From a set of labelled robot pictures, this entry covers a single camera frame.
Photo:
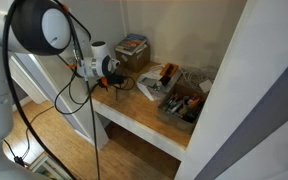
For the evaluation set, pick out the small brown cardboard box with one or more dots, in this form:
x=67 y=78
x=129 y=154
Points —
x=134 y=61

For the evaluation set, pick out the white book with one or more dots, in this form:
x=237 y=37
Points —
x=139 y=50

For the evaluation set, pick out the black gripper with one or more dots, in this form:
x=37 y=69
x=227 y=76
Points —
x=114 y=80

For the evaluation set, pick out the white power adapter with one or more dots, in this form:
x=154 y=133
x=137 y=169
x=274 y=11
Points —
x=205 y=86

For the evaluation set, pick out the orange brown flat case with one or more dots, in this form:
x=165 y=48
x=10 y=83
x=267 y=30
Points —
x=169 y=69

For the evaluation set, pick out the cardboard box of pens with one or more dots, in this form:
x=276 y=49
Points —
x=179 y=120

